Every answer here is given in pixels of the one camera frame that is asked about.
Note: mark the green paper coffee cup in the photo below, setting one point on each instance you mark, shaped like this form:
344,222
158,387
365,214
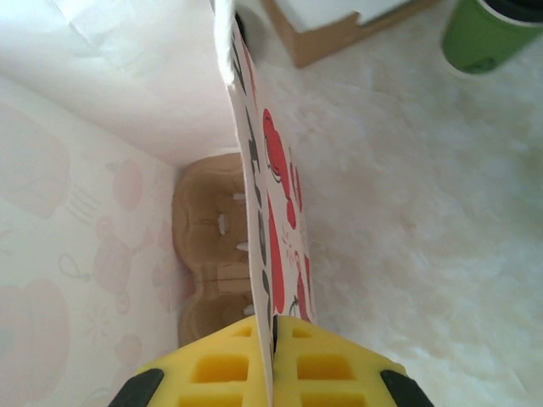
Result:
479,42

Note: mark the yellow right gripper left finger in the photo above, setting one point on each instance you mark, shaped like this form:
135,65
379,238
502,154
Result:
182,360

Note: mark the white red printed paper bag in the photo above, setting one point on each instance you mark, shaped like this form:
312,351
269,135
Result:
127,127

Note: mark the brown cardboard napkin box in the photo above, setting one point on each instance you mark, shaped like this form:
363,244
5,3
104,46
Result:
322,46

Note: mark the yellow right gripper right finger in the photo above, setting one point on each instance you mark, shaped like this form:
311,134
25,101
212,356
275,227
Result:
360,369

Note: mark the brown pulp cup carrier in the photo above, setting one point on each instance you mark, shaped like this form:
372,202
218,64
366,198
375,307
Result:
208,203

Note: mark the white napkin stack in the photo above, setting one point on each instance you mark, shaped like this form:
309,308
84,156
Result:
339,12

